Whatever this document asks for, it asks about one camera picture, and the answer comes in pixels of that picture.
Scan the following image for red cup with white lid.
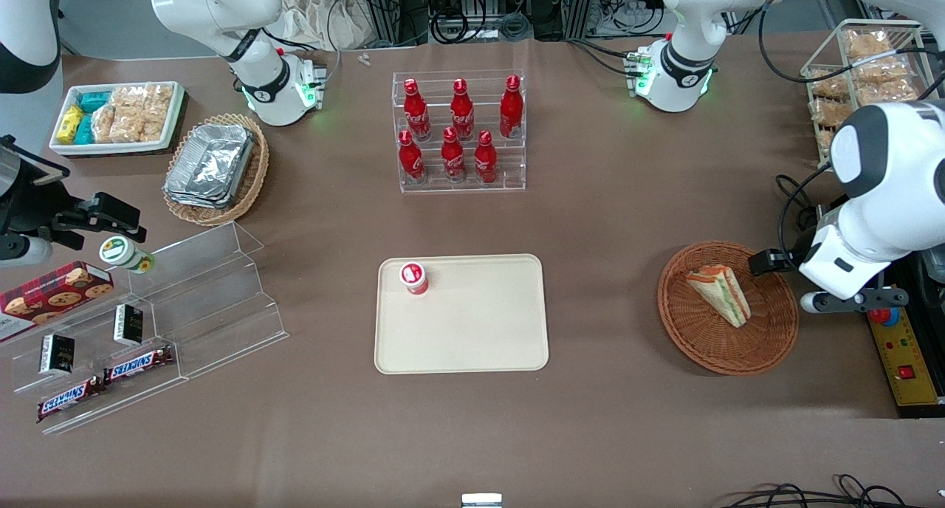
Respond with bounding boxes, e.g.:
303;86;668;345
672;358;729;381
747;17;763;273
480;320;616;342
399;261;430;296

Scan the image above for brown Snickers bar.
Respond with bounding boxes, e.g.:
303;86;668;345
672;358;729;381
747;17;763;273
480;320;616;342
36;374;106;424
103;345;176;386

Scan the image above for black right base cable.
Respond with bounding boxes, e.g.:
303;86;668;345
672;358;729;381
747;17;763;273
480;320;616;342
258;26;343;96

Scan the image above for clear acrylic step shelf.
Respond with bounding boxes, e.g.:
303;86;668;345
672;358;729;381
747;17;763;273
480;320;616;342
126;222;289;380
0;272;187;436

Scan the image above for cream wire basket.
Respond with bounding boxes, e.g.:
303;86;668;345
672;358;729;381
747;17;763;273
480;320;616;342
800;18;945;171

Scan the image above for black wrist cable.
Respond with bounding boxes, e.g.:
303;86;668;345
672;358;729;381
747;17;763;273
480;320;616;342
774;160;836;274

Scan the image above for long black arm cable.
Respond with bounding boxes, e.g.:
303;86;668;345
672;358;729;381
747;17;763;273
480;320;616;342
757;0;945;86

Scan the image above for oval tan wicker basket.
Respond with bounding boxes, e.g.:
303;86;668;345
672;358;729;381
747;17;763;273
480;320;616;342
162;112;271;227

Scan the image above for clear acrylic bottle rack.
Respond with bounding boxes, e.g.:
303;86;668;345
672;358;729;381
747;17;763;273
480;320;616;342
391;69;528;194

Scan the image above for white rectangular snack tray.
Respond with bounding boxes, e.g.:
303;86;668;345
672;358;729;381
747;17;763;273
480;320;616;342
49;80;186;156

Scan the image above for silver foil container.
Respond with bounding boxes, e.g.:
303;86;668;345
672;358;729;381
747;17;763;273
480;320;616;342
165;123;256;199
163;177;253;211

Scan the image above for white cup with green lid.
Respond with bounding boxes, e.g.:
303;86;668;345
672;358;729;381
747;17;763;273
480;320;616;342
99;236;157;275

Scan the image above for beige cloth bag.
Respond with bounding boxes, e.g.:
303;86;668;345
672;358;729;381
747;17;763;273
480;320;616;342
279;0;371;52

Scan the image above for red tartan cookie box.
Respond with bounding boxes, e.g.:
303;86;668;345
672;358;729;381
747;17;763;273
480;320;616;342
0;260;116;345

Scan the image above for black coiled cable bundle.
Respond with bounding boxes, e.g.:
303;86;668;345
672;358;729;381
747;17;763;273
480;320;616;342
430;4;534;42

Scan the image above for small black chocolate box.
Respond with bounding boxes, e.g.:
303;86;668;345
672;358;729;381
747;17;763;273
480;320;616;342
112;303;145;347
38;333;77;377

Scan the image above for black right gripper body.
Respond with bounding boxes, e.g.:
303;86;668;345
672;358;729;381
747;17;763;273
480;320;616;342
0;135;75;238

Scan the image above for round brown wicker basket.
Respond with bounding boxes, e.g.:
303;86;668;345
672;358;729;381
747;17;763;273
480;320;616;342
656;240;800;377

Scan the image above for beige plastic serving tray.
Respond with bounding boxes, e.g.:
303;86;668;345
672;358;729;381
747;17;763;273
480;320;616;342
374;253;551;376

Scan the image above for black left base cables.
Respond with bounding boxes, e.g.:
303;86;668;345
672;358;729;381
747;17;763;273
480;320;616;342
564;37;645;78

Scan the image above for black table edge cables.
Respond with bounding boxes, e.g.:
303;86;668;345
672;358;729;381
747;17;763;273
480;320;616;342
719;474;945;508

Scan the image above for aluminium profile frame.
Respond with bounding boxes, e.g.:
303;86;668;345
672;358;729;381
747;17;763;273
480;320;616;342
357;0;600;46

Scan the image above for yellow black control box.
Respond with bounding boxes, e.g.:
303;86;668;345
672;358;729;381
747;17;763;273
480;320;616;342
866;301;945;419

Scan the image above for yellow snack packet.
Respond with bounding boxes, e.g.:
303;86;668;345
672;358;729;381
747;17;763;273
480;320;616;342
57;105;85;145

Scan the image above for plastic triangle sandwich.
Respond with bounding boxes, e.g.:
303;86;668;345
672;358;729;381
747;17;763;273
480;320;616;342
684;264;753;329

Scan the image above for red cola bottle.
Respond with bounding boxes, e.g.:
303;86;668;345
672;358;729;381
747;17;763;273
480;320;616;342
440;126;468;184
449;78;476;142
499;74;525;140
402;78;433;142
397;128;427;186
473;129;499;185

